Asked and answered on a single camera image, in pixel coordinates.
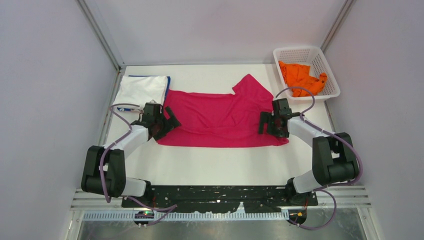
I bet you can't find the pink t shirt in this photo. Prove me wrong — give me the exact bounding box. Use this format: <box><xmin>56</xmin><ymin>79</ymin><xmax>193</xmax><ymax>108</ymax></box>
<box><xmin>157</xmin><ymin>74</ymin><xmax>289</xmax><ymax>148</ymax></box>

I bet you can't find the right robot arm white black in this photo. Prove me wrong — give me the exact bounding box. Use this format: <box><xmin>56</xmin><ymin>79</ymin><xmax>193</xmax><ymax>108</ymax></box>
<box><xmin>258</xmin><ymin>98</ymin><xmax>362</xmax><ymax>205</ymax></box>

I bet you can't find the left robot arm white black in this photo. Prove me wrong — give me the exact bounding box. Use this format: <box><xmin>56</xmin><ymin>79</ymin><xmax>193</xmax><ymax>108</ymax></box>
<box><xmin>81</xmin><ymin>102</ymin><xmax>181</xmax><ymax>207</ymax></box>

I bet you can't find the folded white t shirt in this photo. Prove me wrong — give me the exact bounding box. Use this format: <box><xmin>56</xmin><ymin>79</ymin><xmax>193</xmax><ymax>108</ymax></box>
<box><xmin>112</xmin><ymin>75</ymin><xmax>169</xmax><ymax>112</ymax></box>

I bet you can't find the orange t shirt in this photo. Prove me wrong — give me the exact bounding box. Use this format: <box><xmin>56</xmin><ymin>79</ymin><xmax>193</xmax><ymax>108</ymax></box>
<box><xmin>278</xmin><ymin>61</ymin><xmax>328</xmax><ymax>98</ymax></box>

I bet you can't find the white plastic basket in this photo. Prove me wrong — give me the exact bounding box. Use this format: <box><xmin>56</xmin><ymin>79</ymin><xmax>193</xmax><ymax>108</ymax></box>
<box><xmin>273</xmin><ymin>46</ymin><xmax>341</xmax><ymax>101</ymax></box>

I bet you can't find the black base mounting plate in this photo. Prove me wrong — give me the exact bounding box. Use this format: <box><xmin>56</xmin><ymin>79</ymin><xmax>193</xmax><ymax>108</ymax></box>
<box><xmin>121</xmin><ymin>185</ymin><xmax>318</xmax><ymax>214</ymax></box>

